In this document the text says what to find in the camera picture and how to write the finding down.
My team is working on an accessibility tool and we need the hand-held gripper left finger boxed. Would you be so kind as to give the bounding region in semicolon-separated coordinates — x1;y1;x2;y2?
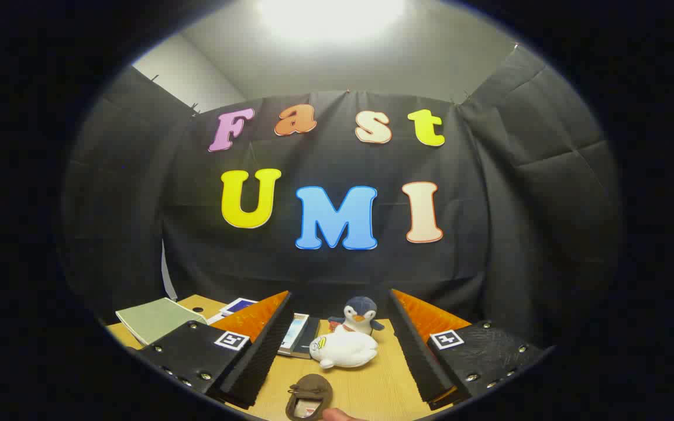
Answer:
136;291;295;410

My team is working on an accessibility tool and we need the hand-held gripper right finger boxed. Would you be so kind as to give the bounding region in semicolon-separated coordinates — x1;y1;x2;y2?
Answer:
388;288;548;410

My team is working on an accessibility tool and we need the brown fuzzy shoe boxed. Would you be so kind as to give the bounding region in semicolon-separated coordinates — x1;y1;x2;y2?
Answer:
286;374;333;421

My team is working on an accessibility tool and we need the green fabric storage box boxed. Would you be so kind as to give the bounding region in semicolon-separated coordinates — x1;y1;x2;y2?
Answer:
116;297;208;346

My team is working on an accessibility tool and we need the dark cover book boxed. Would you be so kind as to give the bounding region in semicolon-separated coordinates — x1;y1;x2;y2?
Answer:
290;316;321;358

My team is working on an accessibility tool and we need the book with blue picture cover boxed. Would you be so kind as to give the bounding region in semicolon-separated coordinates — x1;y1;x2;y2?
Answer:
207;297;259;324

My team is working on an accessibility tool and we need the penguin plush toy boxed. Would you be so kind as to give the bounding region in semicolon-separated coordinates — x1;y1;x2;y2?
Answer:
328;295;386;336

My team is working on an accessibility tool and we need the white plush toy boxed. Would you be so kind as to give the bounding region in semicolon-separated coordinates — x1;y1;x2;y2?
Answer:
309;330;380;370

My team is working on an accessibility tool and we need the ceiling light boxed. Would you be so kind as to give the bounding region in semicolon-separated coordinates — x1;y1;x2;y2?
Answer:
255;0;408;43

